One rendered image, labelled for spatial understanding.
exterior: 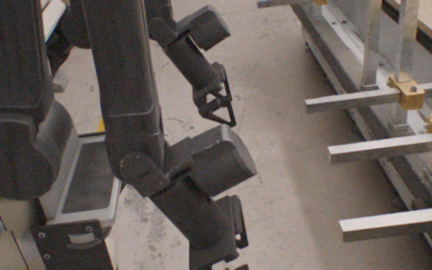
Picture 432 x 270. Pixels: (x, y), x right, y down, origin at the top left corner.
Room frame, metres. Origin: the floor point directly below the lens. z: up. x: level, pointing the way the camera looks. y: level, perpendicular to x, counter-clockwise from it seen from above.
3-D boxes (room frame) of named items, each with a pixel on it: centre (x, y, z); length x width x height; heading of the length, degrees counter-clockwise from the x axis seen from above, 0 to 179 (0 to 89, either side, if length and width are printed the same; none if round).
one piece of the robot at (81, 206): (0.69, 0.25, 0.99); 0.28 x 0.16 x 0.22; 0
